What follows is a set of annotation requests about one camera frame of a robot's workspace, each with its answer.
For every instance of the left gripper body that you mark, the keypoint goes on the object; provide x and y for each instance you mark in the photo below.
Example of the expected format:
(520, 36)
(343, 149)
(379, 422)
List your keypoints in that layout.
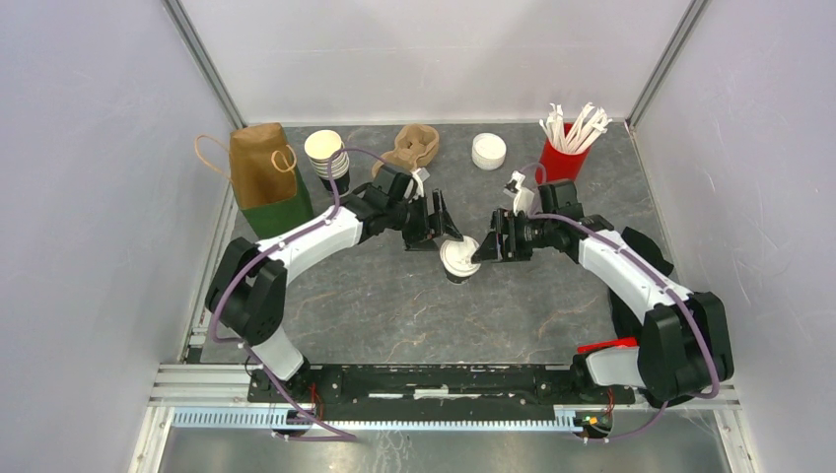
(416, 224)

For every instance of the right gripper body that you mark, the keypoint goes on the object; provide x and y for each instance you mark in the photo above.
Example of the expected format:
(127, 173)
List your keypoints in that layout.
(523, 234)

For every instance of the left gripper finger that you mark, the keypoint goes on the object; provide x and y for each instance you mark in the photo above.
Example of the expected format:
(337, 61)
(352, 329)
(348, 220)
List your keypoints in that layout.
(442, 221)
(420, 244)

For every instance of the white cup lid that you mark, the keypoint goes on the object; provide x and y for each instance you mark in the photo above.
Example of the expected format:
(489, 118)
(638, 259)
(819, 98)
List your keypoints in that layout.
(457, 253)

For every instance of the black paper coffee cup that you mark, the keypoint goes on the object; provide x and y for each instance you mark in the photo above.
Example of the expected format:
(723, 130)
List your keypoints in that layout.
(456, 276)

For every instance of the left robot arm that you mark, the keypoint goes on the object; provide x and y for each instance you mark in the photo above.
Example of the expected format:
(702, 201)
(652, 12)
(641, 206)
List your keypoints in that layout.
(248, 290)

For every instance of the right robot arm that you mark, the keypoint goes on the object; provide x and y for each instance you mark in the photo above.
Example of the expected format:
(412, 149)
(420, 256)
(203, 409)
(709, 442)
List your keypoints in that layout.
(672, 343)

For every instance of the red straw holder cup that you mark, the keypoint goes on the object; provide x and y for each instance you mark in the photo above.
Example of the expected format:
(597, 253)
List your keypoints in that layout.
(558, 165)

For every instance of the cardboard cup carrier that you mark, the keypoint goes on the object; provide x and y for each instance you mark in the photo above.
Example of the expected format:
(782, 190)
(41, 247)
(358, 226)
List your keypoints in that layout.
(415, 146)

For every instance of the stack of white lids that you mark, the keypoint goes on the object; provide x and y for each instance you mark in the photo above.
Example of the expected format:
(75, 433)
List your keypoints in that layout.
(488, 151)

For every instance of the stack of paper cups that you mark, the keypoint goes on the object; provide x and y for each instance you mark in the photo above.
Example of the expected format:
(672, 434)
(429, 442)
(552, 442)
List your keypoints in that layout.
(320, 148)

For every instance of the black cloth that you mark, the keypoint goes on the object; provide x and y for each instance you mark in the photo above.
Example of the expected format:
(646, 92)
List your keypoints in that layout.
(626, 323)

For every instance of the red card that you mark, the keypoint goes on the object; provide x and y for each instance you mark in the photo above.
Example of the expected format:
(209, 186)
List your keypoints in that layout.
(626, 342)

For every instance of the green box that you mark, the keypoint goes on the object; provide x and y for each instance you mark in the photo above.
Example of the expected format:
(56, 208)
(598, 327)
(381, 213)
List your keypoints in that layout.
(275, 219)

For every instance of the brown paper bag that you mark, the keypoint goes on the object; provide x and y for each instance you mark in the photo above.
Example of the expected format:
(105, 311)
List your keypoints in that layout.
(262, 165)

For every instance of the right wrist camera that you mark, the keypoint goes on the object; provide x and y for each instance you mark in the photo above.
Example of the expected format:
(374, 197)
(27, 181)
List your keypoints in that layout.
(522, 196)

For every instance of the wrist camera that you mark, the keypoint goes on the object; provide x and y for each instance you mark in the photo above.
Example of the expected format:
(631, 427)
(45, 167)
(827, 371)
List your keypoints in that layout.
(415, 188)
(522, 196)

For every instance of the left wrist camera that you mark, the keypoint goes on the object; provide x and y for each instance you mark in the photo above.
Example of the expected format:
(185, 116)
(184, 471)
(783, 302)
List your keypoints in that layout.
(415, 188)

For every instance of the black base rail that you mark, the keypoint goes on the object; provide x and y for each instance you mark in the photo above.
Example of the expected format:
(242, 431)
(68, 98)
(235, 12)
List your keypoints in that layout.
(418, 393)

